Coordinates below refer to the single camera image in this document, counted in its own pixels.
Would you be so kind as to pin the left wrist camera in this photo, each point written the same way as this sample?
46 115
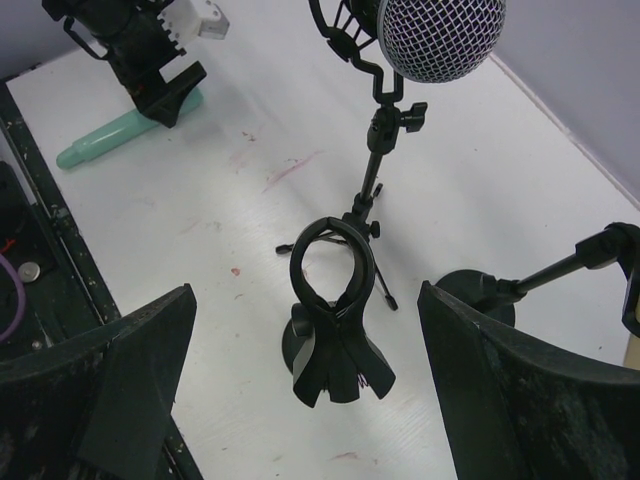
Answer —
191 19

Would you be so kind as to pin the mint green microphone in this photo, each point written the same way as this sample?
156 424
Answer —
105 139

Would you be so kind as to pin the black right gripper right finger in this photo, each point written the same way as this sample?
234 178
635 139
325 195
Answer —
516 407

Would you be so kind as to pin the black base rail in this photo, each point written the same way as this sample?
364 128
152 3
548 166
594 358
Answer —
51 287

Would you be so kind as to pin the black microphone with silver grille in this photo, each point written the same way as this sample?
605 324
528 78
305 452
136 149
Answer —
433 42

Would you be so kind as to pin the black round-base clip stand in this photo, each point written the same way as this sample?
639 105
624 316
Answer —
330 349

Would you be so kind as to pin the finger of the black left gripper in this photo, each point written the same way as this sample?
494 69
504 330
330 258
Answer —
162 101

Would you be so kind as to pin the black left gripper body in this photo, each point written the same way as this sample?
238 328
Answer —
129 35

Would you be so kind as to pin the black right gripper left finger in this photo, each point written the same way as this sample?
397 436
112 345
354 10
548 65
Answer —
98 405

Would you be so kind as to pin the black tripod mic stand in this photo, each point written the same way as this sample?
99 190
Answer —
355 28

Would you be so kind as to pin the cream yellow microphone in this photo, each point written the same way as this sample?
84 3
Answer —
630 319

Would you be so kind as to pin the black round-base stand, yellow mic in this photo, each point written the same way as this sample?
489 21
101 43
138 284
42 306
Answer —
617 243

